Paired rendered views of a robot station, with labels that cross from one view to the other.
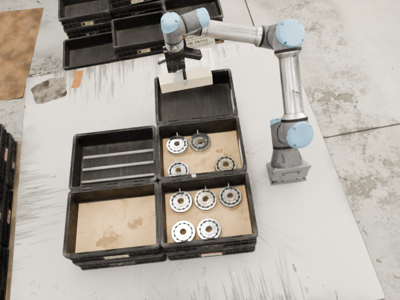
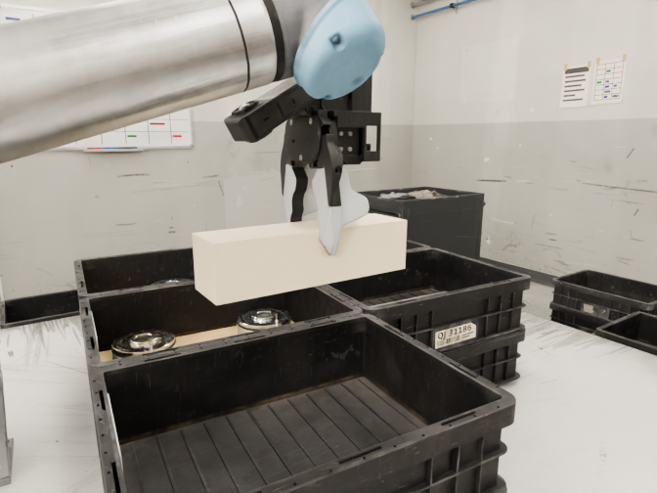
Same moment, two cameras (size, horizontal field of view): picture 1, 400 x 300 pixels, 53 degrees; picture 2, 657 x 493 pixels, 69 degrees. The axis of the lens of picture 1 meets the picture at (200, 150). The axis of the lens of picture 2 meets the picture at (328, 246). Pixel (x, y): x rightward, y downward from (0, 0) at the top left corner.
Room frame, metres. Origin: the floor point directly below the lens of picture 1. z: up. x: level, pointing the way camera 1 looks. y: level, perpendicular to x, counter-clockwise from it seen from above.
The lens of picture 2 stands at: (1.69, -0.24, 1.20)
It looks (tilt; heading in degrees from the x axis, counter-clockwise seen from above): 13 degrees down; 149
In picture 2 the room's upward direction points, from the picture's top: straight up
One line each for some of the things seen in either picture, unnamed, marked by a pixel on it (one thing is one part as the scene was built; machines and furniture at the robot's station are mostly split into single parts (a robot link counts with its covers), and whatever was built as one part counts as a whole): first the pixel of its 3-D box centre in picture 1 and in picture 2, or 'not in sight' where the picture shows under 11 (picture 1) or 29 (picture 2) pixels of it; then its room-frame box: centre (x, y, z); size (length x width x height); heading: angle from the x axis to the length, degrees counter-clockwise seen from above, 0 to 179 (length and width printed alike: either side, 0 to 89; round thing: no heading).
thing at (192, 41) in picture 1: (200, 41); not in sight; (2.16, -0.12, 0.41); 0.31 x 0.02 x 0.16; 92
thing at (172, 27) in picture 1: (172, 28); not in sight; (1.24, 0.04, 1.39); 0.09 x 0.08 x 0.11; 106
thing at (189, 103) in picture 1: (195, 102); (293, 433); (1.26, -0.01, 0.87); 0.40 x 0.30 x 0.11; 88
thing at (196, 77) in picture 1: (186, 79); (307, 251); (1.24, 0.02, 1.08); 0.24 x 0.06 x 0.06; 92
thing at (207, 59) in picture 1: (187, 63); not in sight; (1.68, 0.00, 0.70); 0.33 x 0.23 x 0.01; 92
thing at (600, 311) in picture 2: not in sight; (608, 335); (0.68, 1.80, 0.37); 0.40 x 0.30 x 0.45; 2
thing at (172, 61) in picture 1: (175, 57); (329, 111); (1.24, 0.05, 1.23); 0.09 x 0.08 x 0.12; 92
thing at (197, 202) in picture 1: (205, 199); not in sight; (0.72, 0.01, 0.86); 0.10 x 0.10 x 0.01
